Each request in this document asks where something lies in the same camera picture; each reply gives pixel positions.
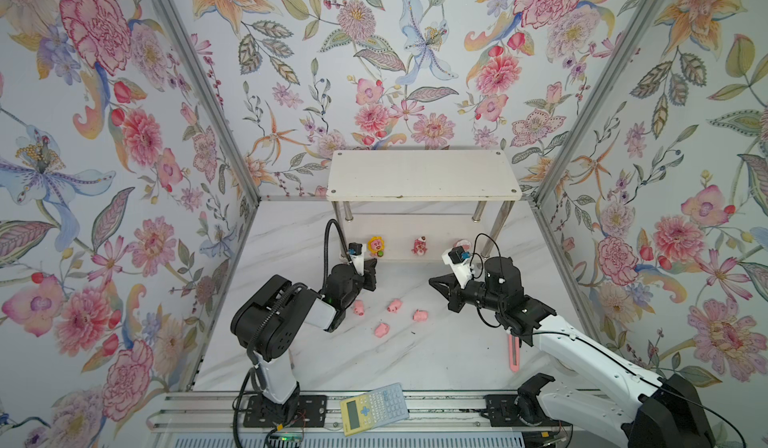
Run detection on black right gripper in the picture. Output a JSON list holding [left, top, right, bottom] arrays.
[[429, 273, 504, 317]]

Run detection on pink bear with yellow flower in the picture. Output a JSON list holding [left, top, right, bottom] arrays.
[[368, 236, 386, 258]]

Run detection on pink pig toy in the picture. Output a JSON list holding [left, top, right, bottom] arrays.
[[387, 299, 402, 313], [353, 300, 365, 316], [413, 310, 429, 322], [374, 323, 390, 338]]

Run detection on dark pink strawberry bear toy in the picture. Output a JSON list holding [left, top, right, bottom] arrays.
[[412, 236, 428, 256]]

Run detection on pink white round figurine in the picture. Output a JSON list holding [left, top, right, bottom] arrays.
[[454, 239, 473, 251]]

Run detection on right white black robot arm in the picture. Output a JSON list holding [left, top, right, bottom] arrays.
[[429, 247, 716, 447]]

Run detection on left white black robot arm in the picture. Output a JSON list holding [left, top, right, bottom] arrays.
[[230, 259, 377, 427]]

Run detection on white two-tier shelf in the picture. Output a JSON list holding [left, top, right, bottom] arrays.
[[327, 150, 523, 262]]

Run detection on pink utility knife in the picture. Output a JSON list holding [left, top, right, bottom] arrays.
[[507, 334, 521, 373]]

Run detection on yellow blue calculator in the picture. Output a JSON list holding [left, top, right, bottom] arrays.
[[340, 383, 409, 436]]

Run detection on black corrugated cable conduit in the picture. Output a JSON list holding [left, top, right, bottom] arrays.
[[232, 218, 352, 448]]

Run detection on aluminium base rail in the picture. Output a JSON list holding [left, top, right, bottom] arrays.
[[149, 389, 571, 434]]

